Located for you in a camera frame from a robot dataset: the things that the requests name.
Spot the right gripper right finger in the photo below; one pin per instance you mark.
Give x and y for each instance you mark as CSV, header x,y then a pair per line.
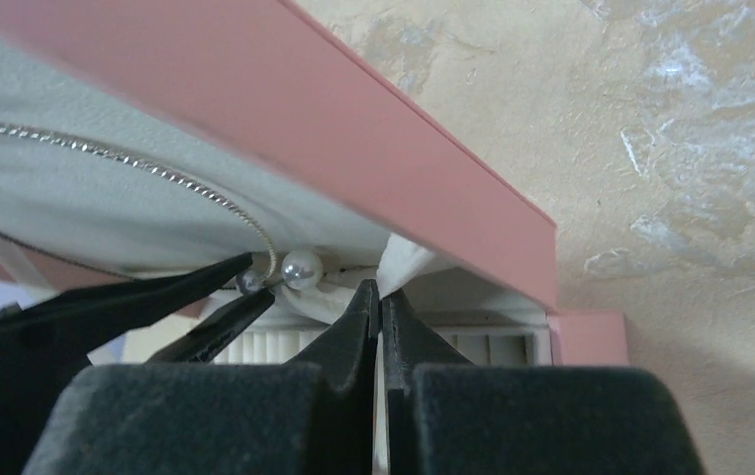
x,y
446,415

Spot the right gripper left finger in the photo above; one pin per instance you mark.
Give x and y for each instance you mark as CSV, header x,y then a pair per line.
x,y
310,415

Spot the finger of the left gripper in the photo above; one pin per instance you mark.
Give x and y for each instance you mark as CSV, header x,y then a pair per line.
x,y
204,342
44,346

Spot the pink jewelry box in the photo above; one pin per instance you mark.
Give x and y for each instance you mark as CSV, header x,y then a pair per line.
x,y
264,80

